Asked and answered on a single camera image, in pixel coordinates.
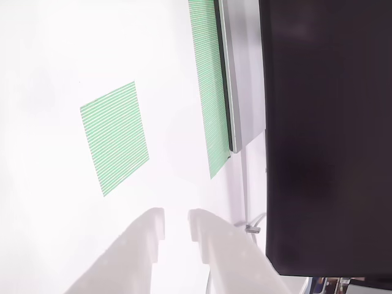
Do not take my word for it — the green striped square marker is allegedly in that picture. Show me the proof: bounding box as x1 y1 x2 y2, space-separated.
79 80 151 198

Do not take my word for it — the large black panel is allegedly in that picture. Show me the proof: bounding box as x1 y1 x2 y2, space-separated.
258 0 392 290

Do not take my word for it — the silver metal bar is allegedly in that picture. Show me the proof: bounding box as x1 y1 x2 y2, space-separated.
214 0 266 154

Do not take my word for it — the green striped strip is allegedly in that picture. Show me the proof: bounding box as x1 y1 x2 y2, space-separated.
187 0 231 180

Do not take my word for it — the grey cable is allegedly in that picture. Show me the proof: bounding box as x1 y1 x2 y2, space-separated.
234 212 267 235

